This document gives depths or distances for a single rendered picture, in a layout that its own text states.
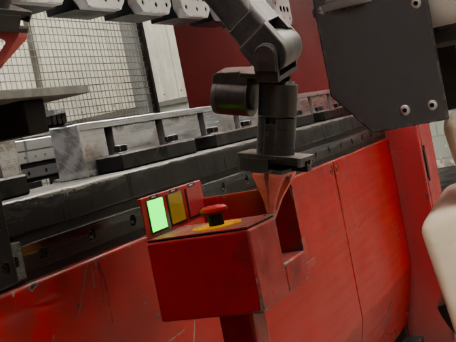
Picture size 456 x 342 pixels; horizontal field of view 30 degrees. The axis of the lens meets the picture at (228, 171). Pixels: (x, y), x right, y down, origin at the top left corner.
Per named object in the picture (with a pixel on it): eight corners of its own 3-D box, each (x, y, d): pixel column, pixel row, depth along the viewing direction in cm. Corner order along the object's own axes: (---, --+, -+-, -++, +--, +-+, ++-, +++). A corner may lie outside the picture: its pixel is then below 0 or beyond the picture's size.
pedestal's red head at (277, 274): (264, 313, 114) (239, 182, 113) (161, 323, 121) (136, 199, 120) (310, 277, 133) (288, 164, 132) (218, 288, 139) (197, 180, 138)
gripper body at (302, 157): (251, 160, 132) (253, 112, 131) (314, 166, 128) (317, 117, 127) (235, 165, 126) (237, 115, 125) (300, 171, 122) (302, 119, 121)
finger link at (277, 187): (251, 212, 133) (254, 152, 132) (294, 217, 130) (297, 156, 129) (234, 219, 127) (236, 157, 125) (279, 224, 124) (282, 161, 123)
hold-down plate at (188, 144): (123, 170, 148) (120, 153, 148) (98, 175, 150) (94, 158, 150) (197, 152, 175) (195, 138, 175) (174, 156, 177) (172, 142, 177)
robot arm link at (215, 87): (275, 45, 118) (296, 32, 125) (200, 42, 122) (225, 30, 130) (277, 127, 122) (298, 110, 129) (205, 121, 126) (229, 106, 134)
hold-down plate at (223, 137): (217, 147, 184) (214, 134, 184) (195, 151, 187) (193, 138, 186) (266, 135, 212) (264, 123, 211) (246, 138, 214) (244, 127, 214)
